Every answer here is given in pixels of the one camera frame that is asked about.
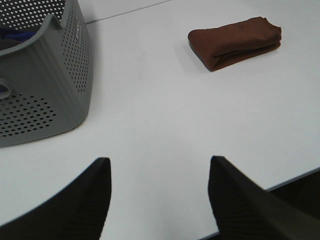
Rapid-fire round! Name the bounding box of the blue cloth in basket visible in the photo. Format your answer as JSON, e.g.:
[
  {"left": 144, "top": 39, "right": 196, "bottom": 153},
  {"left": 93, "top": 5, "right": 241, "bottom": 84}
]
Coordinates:
[{"left": 0, "top": 27, "right": 36, "bottom": 100}]

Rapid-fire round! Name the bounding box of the grey perforated plastic basket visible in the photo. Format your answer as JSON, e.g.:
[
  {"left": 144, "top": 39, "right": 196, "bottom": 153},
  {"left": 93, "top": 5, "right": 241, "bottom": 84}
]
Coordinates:
[{"left": 0, "top": 0, "right": 94, "bottom": 147}]

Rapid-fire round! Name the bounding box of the brown towel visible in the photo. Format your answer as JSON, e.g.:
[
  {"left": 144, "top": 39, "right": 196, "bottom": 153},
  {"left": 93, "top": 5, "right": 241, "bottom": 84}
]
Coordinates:
[{"left": 187, "top": 16, "right": 282, "bottom": 72}]

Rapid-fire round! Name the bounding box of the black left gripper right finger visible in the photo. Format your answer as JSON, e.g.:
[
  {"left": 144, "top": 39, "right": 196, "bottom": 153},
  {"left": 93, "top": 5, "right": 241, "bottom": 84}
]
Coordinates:
[{"left": 208, "top": 156, "right": 320, "bottom": 240}]

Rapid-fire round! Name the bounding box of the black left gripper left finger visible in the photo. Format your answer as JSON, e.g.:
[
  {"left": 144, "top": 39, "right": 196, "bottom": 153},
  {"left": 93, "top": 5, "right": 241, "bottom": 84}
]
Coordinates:
[{"left": 0, "top": 157, "right": 112, "bottom": 240}]

